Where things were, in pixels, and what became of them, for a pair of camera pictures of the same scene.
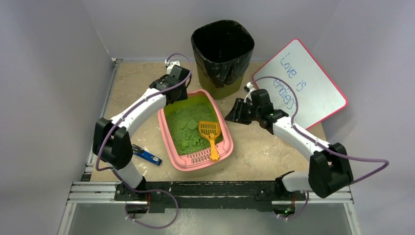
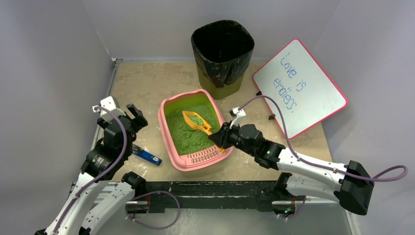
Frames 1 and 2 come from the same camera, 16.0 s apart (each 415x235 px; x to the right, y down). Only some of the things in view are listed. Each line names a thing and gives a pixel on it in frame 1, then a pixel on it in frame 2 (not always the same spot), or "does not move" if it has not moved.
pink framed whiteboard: (318, 96) does not move
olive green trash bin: (228, 90) does not move
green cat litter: (183, 121) does not move
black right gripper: (242, 111) → (227, 136)
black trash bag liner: (223, 49) does not move
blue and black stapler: (149, 156) does not move
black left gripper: (178, 95) → (130, 117)
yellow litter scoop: (211, 129) → (196, 122)
